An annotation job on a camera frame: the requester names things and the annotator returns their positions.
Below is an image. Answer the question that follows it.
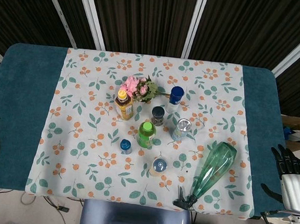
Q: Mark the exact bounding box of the small blue-capped bottle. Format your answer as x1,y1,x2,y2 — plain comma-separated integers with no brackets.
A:
119,138,134,156

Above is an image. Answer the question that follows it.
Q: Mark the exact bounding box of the white bottle blue cap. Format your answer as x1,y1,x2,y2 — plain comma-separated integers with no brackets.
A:
165,85,185,114

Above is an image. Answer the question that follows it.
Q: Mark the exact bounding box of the teal table cover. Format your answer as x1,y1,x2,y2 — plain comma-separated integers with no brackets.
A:
0,40,300,220

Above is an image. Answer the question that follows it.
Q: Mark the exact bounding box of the pink artificial flower bouquet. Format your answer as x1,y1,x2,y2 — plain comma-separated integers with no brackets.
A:
119,73,172,106

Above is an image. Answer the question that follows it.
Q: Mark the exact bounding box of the open light blue drink can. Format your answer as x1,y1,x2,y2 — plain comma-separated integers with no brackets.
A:
170,117,193,143

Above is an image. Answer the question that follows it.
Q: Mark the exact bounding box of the white partition post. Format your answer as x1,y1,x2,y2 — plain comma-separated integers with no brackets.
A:
72,0,109,51
37,0,81,48
181,0,209,60
270,22,300,79

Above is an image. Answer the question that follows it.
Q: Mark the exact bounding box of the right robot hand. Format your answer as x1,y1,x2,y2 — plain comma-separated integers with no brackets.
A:
258,142,300,213

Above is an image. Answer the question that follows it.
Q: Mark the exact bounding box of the floral print tablecloth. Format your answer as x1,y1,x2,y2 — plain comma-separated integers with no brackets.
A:
24,45,267,221

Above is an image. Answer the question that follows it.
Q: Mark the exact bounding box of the yellow cap tea bottle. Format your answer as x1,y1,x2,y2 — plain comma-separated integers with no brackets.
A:
112,88,137,122

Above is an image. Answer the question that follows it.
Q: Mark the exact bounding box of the green glass bottle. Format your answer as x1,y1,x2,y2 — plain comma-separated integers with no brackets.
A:
173,138,238,213

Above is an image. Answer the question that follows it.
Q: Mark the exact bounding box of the blue grey robot torso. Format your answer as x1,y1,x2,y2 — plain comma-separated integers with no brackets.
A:
78,198,194,224

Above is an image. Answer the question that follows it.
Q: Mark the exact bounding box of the glass pepper grinder black cap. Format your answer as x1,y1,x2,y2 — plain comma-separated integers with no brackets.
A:
150,106,166,127

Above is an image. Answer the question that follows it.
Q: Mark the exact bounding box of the green tea bottle green cap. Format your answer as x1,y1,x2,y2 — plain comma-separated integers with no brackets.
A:
136,121,158,149

